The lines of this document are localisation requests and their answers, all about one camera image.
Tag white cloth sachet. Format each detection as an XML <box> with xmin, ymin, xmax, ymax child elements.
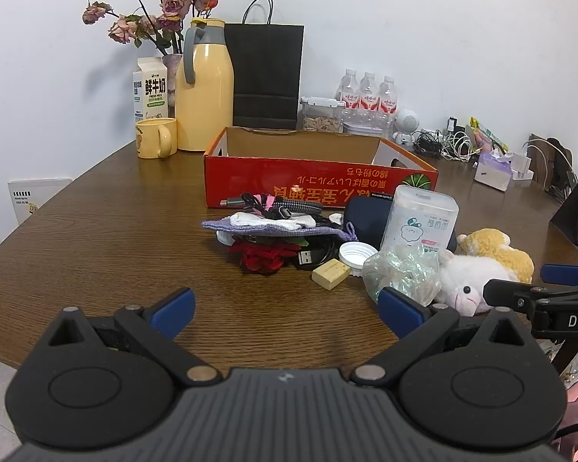
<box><xmin>230</xmin><ymin>212</ymin><xmax>316</xmax><ymax>232</ymax></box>

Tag clear plastic wrap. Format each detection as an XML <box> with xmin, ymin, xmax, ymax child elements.
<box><xmin>362</xmin><ymin>243</ymin><xmax>443</xmax><ymax>305</ymax></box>

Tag red artificial rose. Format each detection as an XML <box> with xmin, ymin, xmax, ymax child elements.
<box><xmin>227</xmin><ymin>242</ymin><xmax>303</xmax><ymax>275</ymax></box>

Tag white robot speaker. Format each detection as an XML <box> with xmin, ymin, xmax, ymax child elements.
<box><xmin>392</xmin><ymin>108</ymin><xmax>421</xmax><ymax>146</ymax></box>

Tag tangled white cables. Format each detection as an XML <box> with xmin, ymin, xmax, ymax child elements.
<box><xmin>438</xmin><ymin>132</ymin><xmax>477</xmax><ymax>159</ymax></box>

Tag dried rose bouquet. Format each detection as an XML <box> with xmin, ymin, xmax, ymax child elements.
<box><xmin>82</xmin><ymin>0</ymin><xmax>220</xmax><ymax>56</ymax></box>

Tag tangled black cables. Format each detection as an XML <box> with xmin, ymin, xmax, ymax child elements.
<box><xmin>412</xmin><ymin>127</ymin><xmax>444</xmax><ymax>157</ymax></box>

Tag clear water bottle red label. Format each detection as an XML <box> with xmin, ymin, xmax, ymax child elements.
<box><xmin>378</xmin><ymin>75</ymin><xmax>400</xmax><ymax>131</ymax></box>
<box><xmin>359</xmin><ymin>72</ymin><xmax>382</xmax><ymax>127</ymax></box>
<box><xmin>336</xmin><ymin>69</ymin><xmax>363</xmax><ymax>126</ymax></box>

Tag black paper bag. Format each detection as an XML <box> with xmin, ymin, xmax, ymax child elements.
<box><xmin>224</xmin><ymin>0</ymin><xmax>304</xmax><ymax>131</ymax></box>

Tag white charger block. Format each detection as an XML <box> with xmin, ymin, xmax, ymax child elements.
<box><xmin>511</xmin><ymin>151</ymin><xmax>535</xmax><ymax>181</ymax></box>

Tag clear container of nuts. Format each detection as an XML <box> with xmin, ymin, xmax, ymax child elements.
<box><xmin>299</xmin><ymin>96</ymin><xmax>345</xmax><ymax>133</ymax></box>

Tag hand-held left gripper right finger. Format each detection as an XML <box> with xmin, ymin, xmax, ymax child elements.
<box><xmin>351</xmin><ymin>286</ymin><xmax>535</xmax><ymax>388</ymax></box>

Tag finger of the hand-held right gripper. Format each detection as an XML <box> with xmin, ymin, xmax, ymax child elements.
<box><xmin>541</xmin><ymin>262</ymin><xmax>578</xmax><ymax>288</ymax></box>
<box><xmin>483</xmin><ymin>278</ymin><xmax>543</xmax><ymax>321</ymax></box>

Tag colourful snack packet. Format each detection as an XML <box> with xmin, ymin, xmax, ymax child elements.
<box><xmin>469</xmin><ymin>116</ymin><xmax>509</xmax><ymax>152</ymax></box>

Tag yellow mug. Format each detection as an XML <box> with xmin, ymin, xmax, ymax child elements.
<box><xmin>135</xmin><ymin>117</ymin><xmax>178</xmax><ymax>159</ymax></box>

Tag white milk carton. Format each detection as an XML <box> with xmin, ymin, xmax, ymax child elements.
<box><xmin>132</xmin><ymin>56</ymin><xmax>169</xmax><ymax>123</ymax></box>

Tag white tin box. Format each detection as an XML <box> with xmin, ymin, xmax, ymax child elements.
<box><xmin>343</xmin><ymin>122</ymin><xmax>385</xmax><ymax>136</ymax></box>

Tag navy zip pouch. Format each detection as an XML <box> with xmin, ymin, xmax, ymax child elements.
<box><xmin>342</xmin><ymin>198</ymin><xmax>458</xmax><ymax>253</ymax></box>

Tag yellow thermos jug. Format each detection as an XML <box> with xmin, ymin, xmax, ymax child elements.
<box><xmin>175</xmin><ymin>18</ymin><xmax>235</xmax><ymax>152</ymax></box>

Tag white and yellow plush toy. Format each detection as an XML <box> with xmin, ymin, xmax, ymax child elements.
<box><xmin>433</xmin><ymin>228</ymin><xmax>535</xmax><ymax>317</ymax></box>

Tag black usb cable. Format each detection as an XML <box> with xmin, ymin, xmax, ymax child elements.
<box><xmin>296</xmin><ymin>239</ymin><xmax>348</xmax><ymax>268</ymax></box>

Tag red cardboard box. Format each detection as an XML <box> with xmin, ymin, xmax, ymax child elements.
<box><xmin>203</xmin><ymin>126</ymin><xmax>439</xmax><ymax>210</ymax></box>

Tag white ribbed jar lid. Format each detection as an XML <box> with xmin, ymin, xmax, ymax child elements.
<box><xmin>338</xmin><ymin>242</ymin><xmax>379</xmax><ymax>275</ymax></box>

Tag white printed board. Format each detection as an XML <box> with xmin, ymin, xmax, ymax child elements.
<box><xmin>7</xmin><ymin>177</ymin><xmax>73</xmax><ymax>224</ymax></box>

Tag purple glass vase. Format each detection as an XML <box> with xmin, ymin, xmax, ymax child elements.
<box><xmin>161</xmin><ymin>53</ymin><xmax>184</xmax><ymax>107</ymax></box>

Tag purple knitted pouch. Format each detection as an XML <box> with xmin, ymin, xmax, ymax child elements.
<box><xmin>201</xmin><ymin>216</ymin><xmax>357</xmax><ymax>242</ymax></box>

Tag braided charging cable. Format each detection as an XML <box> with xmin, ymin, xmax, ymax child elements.
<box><xmin>226</xmin><ymin>192</ymin><xmax>324</xmax><ymax>219</ymax></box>

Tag yellow rectangular block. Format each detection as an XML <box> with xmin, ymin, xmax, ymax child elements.
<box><xmin>311</xmin><ymin>258</ymin><xmax>350</xmax><ymax>291</ymax></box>

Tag purple tissue pack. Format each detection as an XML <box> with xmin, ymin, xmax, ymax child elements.
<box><xmin>473</xmin><ymin>151</ymin><xmax>514</xmax><ymax>192</ymax></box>

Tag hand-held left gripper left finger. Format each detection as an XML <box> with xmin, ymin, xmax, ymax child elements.
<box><xmin>47</xmin><ymin>287</ymin><xmax>222</xmax><ymax>388</ymax></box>

